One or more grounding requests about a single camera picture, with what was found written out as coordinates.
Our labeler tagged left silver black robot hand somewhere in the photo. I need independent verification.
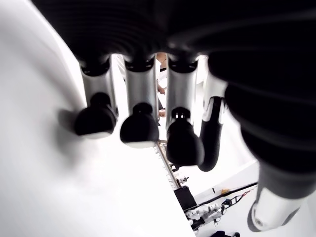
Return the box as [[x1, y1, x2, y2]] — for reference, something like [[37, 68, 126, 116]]
[[32, 0, 316, 233]]

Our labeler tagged black box device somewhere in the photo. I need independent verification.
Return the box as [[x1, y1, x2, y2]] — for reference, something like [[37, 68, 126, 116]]
[[173, 186, 198, 213]]

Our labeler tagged seated person in white shirt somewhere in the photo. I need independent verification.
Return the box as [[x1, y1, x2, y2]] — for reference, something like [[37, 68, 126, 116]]
[[156, 52, 168, 119]]

